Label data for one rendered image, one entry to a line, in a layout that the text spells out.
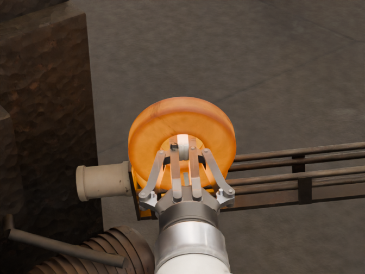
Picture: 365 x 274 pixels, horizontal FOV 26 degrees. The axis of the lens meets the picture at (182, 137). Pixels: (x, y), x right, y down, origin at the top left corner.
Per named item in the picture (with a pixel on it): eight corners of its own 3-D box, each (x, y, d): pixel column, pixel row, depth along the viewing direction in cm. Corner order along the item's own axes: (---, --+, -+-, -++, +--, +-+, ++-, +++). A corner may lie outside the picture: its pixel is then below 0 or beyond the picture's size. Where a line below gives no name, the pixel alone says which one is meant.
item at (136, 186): (137, 192, 139) (128, 143, 132) (141, 191, 139) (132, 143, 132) (137, 220, 133) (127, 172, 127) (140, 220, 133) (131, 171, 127)
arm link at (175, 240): (229, 300, 97) (225, 263, 102) (232, 250, 91) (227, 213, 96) (155, 303, 97) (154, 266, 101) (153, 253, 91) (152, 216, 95)
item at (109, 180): (83, 185, 137) (77, 159, 133) (134, 180, 136) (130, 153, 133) (81, 209, 132) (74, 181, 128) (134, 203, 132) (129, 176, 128)
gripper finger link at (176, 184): (184, 219, 104) (173, 219, 104) (178, 162, 112) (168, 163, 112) (184, 198, 101) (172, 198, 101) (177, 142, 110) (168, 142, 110)
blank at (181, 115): (120, 102, 112) (120, 117, 109) (230, 89, 111) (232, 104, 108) (137, 182, 121) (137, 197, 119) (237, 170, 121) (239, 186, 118)
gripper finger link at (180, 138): (183, 161, 112) (177, 161, 112) (181, 129, 117) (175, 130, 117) (183, 144, 110) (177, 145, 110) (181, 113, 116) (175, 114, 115)
